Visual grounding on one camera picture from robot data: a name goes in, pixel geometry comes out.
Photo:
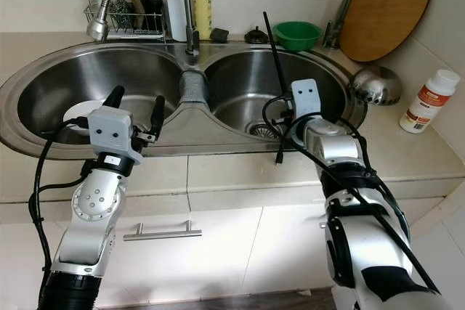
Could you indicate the grey dish cloth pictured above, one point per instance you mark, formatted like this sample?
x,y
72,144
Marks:
x,y
193,91

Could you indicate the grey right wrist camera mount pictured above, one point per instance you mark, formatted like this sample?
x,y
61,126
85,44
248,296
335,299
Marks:
x,y
306,99

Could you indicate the small white bowl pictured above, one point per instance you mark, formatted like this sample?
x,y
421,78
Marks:
x,y
78,110

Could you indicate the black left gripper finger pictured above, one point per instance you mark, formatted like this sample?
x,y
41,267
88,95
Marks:
x,y
158,117
115,98

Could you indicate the silver gooseneck spring faucet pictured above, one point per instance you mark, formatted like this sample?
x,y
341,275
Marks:
x,y
189,5

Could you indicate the black sink plug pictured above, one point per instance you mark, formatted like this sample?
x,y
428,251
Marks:
x,y
256,35

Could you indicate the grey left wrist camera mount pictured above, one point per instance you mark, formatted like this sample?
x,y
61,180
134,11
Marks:
x,y
112,132

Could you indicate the stainless steel double sink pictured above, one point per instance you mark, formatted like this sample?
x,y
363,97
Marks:
x,y
58,85

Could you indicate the yellow dish soap bottle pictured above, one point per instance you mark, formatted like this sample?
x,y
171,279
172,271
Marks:
x,y
203,5

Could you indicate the black cup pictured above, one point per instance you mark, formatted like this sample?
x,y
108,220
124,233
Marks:
x,y
152,14

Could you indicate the round wooden cutting board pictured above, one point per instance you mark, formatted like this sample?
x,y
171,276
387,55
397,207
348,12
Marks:
x,y
385,9

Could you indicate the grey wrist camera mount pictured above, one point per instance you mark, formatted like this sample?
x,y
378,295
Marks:
x,y
112,132
306,99

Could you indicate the white bottle brown cap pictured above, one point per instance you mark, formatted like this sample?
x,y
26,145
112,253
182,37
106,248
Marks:
x,y
176,16

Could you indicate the green plastic bowl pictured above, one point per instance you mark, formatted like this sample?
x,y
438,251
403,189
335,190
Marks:
x,y
298,35

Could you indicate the small black block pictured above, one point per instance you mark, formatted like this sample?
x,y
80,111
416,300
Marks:
x,y
219,35

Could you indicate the white cabinet door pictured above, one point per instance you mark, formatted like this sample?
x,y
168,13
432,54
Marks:
x,y
203,266
290,252
18,266

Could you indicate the steel wool scrubber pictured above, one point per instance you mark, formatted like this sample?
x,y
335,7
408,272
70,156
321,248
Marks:
x,y
118,14

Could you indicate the white bottle orange label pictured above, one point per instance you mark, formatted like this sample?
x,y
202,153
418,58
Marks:
x,y
427,103

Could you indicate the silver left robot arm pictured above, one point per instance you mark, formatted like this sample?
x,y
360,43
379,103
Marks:
x,y
98,205

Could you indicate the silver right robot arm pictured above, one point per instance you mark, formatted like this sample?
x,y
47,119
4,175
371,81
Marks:
x,y
370,252

